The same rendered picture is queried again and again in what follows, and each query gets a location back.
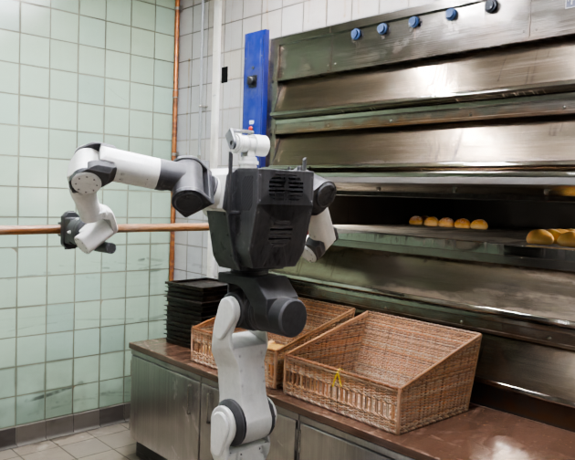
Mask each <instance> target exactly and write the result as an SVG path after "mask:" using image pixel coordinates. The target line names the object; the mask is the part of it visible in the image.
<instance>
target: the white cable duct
mask: <svg viewBox="0 0 575 460"><path fill-rule="evenodd" d="M221 24H222V0H214V48H213V81H212V115H211V149H210V170H212V169H217V155H218V122H219V89H220V57H221ZM207 277H212V278H214V256H213V249H212V243H211V236H210V231H208V248H207Z"/></svg>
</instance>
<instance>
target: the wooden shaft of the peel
mask: <svg viewBox="0 0 575 460"><path fill-rule="evenodd" d="M117 226H118V232H117V233H134V232H177V231H209V224H208V223H200V224H122V225H117ZM50 234H60V225H0V235H50Z"/></svg>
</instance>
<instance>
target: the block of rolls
mask: <svg viewBox="0 0 575 460"><path fill-rule="evenodd" d="M526 240H527V242H528V243H530V244H539V245H551V244H558V245H559V246H569V247H575V229H572V228H570V229H547V230H542V229H536V230H533V231H531V232H529V233H528V235H527V238H526Z"/></svg>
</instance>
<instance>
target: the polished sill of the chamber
mask: <svg viewBox="0 0 575 460"><path fill-rule="evenodd" d="M338 235H339V239H341V240H350V241H360V242H369V243H379V244H388V245H397V246H416V247H425V248H434V249H443V250H454V251H463V252H472V253H481V254H490V255H501V256H518V257H527V258H537V259H547V260H556V261H565V262H575V249H569V248H558V247H547V246H525V245H514V244H503V243H492V242H481V241H470V240H459V239H448V238H437V237H426V236H415V235H393V234H382V233H348V234H338Z"/></svg>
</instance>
